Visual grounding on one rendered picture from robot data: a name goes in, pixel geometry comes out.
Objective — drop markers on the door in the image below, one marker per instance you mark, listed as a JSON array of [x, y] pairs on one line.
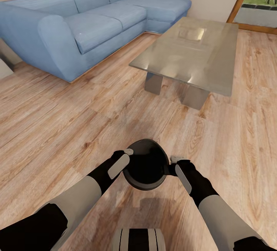
[[255, 15]]

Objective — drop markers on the coffee table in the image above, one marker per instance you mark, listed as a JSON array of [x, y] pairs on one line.
[[197, 52]]

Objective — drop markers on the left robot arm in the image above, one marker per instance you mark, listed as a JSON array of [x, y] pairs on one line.
[[51, 225]]

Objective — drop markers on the cauldron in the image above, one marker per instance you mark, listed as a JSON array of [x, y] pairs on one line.
[[146, 160]]

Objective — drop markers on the robot trunk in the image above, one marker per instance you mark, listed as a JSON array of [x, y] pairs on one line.
[[138, 240]]

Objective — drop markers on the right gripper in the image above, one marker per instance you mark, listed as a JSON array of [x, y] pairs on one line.
[[167, 169]]

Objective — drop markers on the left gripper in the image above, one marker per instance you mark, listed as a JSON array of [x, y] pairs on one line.
[[128, 166]]

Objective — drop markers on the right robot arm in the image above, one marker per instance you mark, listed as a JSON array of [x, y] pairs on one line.
[[227, 228]]

